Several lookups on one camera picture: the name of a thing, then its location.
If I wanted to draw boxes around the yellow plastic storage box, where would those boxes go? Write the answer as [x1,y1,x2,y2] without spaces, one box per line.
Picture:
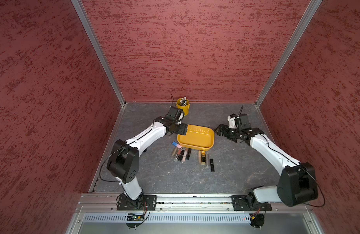
[177,124,215,151]

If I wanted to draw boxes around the gold black square lipstick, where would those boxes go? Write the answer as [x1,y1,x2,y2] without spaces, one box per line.
[200,151,206,165]

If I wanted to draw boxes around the black lipstick tube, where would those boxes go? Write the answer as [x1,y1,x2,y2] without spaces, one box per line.
[186,148,192,160]
[209,159,215,172]

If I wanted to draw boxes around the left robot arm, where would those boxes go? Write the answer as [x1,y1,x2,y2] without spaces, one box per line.
[106,117,188,201]

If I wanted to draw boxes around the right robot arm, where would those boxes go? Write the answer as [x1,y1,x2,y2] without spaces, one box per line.
[215,124,318,209]

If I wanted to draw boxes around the beige lipstick tube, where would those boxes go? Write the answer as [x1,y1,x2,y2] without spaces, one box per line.
[171,147,179,157]

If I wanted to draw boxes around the rose gold lipstick tube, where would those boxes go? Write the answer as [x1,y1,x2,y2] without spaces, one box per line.
[175,149,182,160]

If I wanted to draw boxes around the black lipstick left group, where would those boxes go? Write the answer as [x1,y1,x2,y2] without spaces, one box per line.
[178,149,184,161]

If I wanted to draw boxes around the tan lipstick tube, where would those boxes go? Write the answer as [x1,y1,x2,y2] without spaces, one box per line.
[197,151,202,165]

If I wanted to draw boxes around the blue pink lip gloss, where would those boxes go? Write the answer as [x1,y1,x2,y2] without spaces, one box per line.
[172,141,182,149]

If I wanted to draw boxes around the pink lip gloss tube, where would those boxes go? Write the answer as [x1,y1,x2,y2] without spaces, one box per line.
[182,148,189,162]

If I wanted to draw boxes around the yellow pen cup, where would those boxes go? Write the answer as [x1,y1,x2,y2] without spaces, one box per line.
[176,98,190,116]

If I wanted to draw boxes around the pens in yellow cup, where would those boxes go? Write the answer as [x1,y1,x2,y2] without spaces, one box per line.
[179,97,188,106]

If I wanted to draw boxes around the right controller connector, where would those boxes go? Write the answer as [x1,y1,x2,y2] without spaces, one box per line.
[250,214,265,229]

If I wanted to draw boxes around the left controller board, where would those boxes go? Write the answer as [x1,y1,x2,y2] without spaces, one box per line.
[125,213,146,229]

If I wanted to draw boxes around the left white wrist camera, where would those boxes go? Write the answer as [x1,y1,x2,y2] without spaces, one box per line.
[167,106,184,123]

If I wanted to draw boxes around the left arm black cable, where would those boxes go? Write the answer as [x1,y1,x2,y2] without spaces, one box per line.
[98,93,176,182]

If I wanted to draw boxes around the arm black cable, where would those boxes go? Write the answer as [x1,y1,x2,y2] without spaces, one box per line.
[98,93,176,182]
[238,105,326,208]

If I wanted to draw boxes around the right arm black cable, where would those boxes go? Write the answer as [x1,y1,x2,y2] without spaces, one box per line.
[238,105,326,208]

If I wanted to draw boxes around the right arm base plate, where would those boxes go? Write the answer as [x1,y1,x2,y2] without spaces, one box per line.
[231,194,272,211]

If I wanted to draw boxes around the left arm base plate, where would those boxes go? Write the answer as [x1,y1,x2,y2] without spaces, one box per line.
[116,194,157,211]

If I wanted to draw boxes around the aluminium front rail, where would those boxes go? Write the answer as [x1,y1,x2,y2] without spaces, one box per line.
[76,193,312,214]

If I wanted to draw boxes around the left aluminium corner post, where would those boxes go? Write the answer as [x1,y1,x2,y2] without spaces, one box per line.
[71,0,126,108]

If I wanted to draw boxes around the aluminium corner post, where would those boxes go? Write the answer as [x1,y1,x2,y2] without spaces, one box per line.
[71,0,126,108]
[255,0,322,109]

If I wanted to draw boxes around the right aluminium corner post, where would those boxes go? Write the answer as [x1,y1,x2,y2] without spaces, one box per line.
[255,0,322,109]

